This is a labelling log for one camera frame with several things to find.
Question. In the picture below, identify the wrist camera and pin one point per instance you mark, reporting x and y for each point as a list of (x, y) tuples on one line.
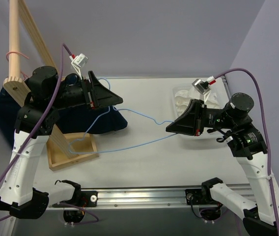
[(78, 62), (203, 87)]

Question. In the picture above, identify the wooden clothes rack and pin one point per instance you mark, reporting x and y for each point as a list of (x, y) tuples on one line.
[(59, 156)]

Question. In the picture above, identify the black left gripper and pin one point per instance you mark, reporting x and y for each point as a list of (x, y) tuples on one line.
[(89, 93)]

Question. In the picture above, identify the light blue wire hanger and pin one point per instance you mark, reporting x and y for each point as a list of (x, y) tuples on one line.
[(146, 107)]

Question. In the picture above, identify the white pleated skirt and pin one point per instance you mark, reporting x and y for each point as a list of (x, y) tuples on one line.
[(183, 97)]

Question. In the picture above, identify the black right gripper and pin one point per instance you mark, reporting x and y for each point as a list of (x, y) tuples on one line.
[(201, 118)]

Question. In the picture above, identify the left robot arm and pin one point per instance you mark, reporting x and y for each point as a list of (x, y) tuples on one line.
[(18, 179)]

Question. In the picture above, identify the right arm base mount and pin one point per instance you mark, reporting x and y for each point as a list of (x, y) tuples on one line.
[(210, 211)]

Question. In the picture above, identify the clear plastic basket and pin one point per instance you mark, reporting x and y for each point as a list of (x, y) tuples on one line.
[(222, 95)]

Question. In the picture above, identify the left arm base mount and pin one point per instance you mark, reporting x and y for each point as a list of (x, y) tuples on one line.
[(80, 215)]

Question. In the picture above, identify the dark navy garment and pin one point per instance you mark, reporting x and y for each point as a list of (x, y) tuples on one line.
[(15, 118)]

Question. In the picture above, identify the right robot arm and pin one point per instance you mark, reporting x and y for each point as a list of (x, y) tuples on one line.
[(260, 217)]

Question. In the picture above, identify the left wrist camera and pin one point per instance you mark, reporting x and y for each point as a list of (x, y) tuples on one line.
[(78, 62)]

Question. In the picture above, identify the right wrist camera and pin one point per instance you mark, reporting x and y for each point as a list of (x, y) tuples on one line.
[(203, 87)]

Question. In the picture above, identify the aluminium mounting rail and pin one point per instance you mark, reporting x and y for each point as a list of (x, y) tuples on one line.
[(112, 198)]

